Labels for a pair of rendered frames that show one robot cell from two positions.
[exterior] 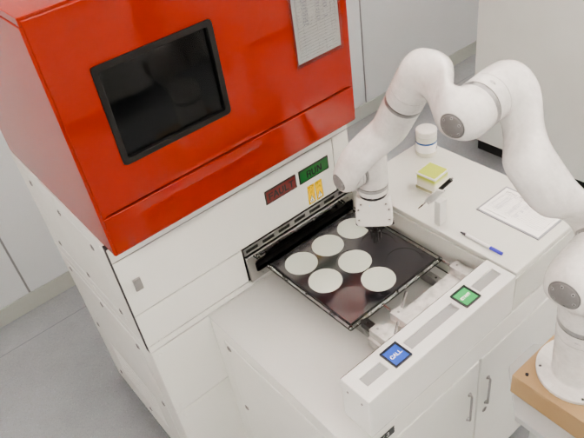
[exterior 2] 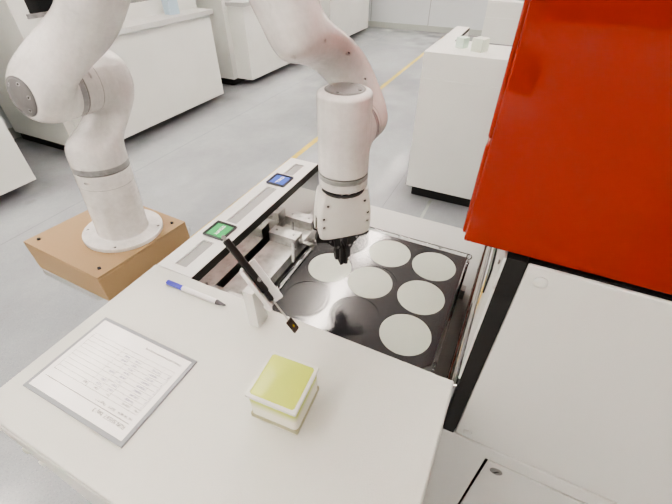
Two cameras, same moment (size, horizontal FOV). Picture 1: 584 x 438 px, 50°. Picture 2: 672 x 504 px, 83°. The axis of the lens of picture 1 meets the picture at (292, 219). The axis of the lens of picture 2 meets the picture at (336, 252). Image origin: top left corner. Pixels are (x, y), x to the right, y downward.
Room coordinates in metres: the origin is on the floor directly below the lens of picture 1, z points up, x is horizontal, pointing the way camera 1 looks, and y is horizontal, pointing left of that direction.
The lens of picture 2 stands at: (1.83, -0.53, 1.49)
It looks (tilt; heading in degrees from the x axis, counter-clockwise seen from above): 40 degrees down; 149
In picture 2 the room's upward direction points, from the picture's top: straight up
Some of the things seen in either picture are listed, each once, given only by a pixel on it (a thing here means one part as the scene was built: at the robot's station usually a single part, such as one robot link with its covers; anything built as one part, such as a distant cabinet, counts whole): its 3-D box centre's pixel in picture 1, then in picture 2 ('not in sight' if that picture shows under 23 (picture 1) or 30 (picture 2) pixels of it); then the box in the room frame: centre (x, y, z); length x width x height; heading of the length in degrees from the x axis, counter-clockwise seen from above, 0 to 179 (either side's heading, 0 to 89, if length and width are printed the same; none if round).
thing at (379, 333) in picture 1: (384, 336); (301, 220); (1.05, -0.19, 0.89); 0.08 x 0.03 x 0.03; 34
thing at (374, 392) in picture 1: (433, 342); (255, 226); (1.01, -0.30, 0.89); 0.55 x 0.09 x 0.14; 124
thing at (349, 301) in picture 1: (352, 262); (373, 282); (1.35, -0.15, 0.90); 0.34 x 0.34 x 0.01; 34
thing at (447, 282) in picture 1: (425, 311); (270, 263); (1.14, -0.32, 0.87); 0.36 x 0.08 x 0.03; 124
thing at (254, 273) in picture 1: (302, 234); (470, 309); (1.52, -0.03, 0.89); 0.44 x 0.02 x 0.10; 124
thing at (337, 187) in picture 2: (371, 187); (344, 177); (1.33, -0.23, 1.17); 0.09 x 0.08 x 0.03; 77
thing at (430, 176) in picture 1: (432, 179); (284, 393); (1.55, -0.45, 1.00); 0.07 x 0.07 x 0.07; 37
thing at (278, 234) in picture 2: (405, 320); (285, 236); (1.10, -0.25, 0.89); 0.08 x 0.03 x 0.03; 34
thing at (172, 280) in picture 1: (248, 229); (505, 217); (1.43, 0.13, 1.02); 0.82 x 0.03 x 0.40; 124
